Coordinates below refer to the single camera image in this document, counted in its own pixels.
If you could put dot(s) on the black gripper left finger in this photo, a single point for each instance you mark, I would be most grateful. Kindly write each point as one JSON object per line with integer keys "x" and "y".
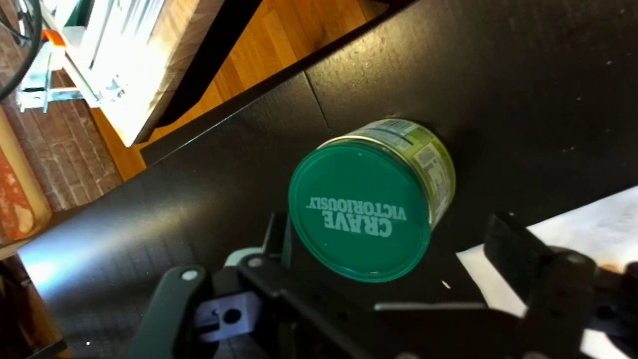
{"x": 265, "y": 311}

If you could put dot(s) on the white napkin with cereal pieces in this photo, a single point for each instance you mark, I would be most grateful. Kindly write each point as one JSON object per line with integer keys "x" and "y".
{"x": 598, "y": 225}

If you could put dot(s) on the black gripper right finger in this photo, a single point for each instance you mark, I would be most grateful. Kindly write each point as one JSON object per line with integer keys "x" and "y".
{"x": 564, "y": 299}

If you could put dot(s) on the green plastic jar lid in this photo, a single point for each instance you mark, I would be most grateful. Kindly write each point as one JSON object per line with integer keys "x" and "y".
{"x": 359, "y": 211}

